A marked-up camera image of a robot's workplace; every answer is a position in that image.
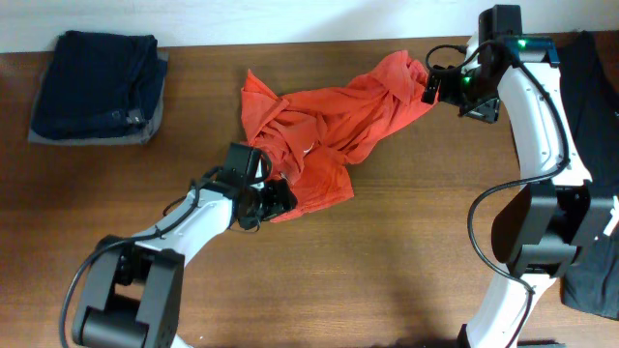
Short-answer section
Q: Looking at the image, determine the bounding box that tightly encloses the red polo shirt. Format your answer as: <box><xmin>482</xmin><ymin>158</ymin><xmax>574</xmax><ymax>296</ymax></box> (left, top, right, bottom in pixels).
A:
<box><xmin>241</xmin><ymin>50</ymin><xmax>432</xmax><ymax>221</ymax></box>

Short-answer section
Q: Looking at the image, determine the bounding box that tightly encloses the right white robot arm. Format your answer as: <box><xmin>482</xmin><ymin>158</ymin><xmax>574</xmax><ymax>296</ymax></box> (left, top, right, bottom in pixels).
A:
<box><xmin>422</xmin><ymin>35</ymin><xmax>618</xmax><ymax>347</ymax></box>

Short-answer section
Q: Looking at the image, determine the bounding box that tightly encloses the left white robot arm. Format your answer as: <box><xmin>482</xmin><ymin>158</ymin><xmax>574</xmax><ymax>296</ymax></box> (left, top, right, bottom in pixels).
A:
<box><xmin>62</xmin><ymin>180</ymin><xmax>297</xmax><ymax>348</ymax></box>

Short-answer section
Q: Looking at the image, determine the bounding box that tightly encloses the black printed t-shirt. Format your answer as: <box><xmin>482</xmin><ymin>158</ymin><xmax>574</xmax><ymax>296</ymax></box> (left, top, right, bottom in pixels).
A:
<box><xmin>558</xmin><ymin>31</ymin><xmax>618</xmax><ymax>320</ymax></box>

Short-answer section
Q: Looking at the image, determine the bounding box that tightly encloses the folded grey garment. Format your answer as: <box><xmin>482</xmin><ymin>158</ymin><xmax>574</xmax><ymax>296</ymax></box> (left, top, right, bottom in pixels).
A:
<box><xmin>27</xmin><ymin>67</ymin><xmax>165</xmax><ymax>146</ymax></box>

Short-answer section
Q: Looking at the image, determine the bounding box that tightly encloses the folded navy blue garment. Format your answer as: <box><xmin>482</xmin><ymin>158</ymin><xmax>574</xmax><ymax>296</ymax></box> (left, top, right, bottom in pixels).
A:
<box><xmin>40</xmin><ymin>31</ymin><xmax>168</xmax><ymax>119</ymax></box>

